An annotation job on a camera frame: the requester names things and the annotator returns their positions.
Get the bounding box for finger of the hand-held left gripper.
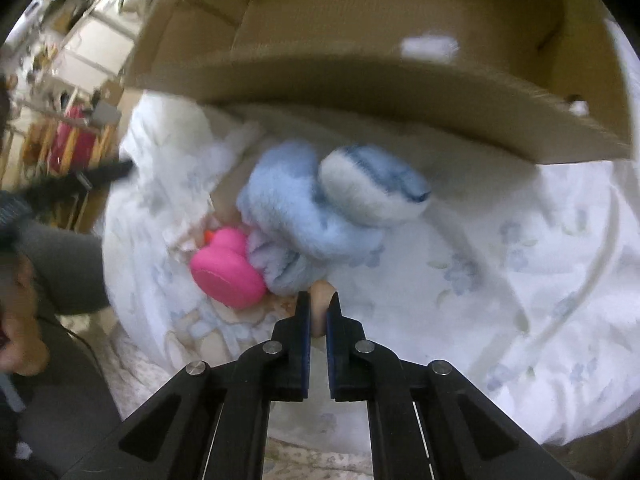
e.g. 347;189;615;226
22;159;135;207

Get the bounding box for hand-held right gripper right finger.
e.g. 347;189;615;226
325;291;576;480

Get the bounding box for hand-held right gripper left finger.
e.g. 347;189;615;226
60;291;312;480

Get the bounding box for pink rubber duck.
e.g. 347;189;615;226
190;227;268;309

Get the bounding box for light blue plush toy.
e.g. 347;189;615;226
235;141;386;297

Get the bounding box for blue white striped plush toy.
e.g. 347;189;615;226
318;145;432;227

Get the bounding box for brown cardboard box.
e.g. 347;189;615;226
122;0;633;165

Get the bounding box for person's left forearm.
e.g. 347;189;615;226
17;220;111;317

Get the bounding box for pink bag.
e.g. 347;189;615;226
47;105;101;173

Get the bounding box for wooden shelf rack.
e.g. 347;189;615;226
0;0;168;233

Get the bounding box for white floral blanket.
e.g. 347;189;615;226
100;17;640;463

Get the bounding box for person in grey clothes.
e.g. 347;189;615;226
0;305;123;480

